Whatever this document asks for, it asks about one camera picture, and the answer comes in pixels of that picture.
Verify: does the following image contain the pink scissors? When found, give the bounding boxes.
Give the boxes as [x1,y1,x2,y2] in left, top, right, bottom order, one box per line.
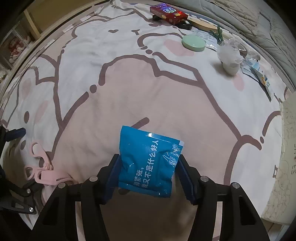
[24,142,76,186]

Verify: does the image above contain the blue snack packet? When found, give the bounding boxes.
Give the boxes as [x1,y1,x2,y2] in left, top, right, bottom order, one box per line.
[118,126,184,198]

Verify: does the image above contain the cartoon print blanket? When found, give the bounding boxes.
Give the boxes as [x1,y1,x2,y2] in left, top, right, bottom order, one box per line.
[1,3,292,222]

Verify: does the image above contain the wooden bedside shelf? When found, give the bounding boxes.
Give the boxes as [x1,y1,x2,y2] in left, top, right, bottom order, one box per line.
[0,0,112,98]

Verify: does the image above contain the white blue sachet packet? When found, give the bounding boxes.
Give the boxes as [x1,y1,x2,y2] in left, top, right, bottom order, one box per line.
[251,63,274,100]

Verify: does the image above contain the brown tape roll in bag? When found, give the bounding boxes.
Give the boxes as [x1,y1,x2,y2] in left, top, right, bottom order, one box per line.
[237,44,261,66]

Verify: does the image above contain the green round compact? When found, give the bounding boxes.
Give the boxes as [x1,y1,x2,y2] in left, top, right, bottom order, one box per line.
[182,35,206,52]

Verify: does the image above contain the paper receipt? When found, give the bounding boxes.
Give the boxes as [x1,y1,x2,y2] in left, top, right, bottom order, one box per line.
[194,29,218,51]

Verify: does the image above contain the green clothes peg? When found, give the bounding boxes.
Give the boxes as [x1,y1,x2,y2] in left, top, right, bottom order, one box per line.
[210,26,224,45]

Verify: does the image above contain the wooden fan paddle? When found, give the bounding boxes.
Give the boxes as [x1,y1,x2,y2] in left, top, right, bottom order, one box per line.
[187,16,232,38]

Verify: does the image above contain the grey beige quilt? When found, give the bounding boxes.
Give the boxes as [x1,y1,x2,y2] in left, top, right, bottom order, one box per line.
[179,1,295,83]

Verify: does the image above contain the red cigarette box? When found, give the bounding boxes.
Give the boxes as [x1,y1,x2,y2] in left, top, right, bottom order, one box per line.
[149,3,188,25]

